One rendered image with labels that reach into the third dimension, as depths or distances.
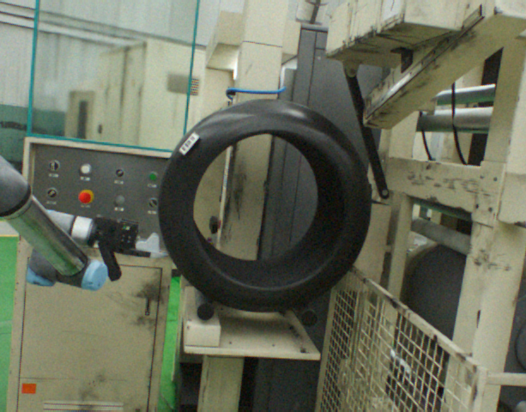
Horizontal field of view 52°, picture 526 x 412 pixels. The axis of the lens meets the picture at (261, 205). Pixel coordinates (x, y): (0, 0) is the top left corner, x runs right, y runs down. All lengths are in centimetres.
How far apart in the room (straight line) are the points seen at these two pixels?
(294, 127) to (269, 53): 44
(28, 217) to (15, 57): 918
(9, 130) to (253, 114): 902
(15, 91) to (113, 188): 834
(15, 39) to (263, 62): 881
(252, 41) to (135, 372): 128
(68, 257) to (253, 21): 91
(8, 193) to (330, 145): 76
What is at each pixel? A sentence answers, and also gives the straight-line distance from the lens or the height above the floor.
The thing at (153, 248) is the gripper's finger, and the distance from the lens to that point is 148.
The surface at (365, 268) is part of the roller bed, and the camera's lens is 182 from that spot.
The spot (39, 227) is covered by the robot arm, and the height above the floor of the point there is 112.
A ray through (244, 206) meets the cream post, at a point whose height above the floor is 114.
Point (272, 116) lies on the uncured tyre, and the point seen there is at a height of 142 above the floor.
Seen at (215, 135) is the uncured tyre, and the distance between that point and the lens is 135.
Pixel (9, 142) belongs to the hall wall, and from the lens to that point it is 1027.
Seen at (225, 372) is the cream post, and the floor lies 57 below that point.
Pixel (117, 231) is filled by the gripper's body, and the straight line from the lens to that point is 146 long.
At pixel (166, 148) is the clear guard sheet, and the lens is 201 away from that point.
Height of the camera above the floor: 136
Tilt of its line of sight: 7 degrees down
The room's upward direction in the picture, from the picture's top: 7 degrees clockwise
